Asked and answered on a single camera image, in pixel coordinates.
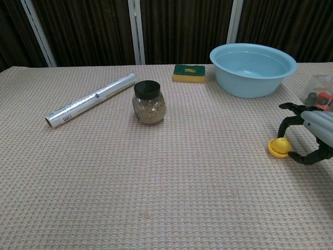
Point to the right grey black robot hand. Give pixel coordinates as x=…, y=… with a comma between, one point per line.
x=322, y=127

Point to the yellow rubber duck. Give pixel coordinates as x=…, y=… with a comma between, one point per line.
x=283, y=144

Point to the red plastic toy piece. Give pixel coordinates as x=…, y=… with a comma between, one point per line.
x=325, y=97

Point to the black bottle cap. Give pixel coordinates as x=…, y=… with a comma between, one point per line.
x=310, y=98

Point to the clear plastic box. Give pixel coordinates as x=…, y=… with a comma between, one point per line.
x=321, y=86

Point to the yellow eggshell cup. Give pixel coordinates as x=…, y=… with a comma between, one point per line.
x=272, y=150

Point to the light blue plastic basin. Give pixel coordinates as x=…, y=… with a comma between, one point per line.
x=249, y=78

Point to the green and yellow sponge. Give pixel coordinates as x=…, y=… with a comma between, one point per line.
x=188, y=77

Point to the glass jar with black lid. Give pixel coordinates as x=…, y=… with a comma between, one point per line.
x=149, y=112

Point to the beige waffle tablecloth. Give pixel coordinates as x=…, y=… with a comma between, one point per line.
x=130, y=182

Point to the cling film roll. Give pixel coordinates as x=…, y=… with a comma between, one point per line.
x=88, y=101

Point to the dark brown curtain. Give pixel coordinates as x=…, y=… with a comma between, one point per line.
x=88, y=28

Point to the white frame post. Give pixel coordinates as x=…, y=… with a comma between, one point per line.
x=136, y=31
x=39, y=34
x=234, y=23

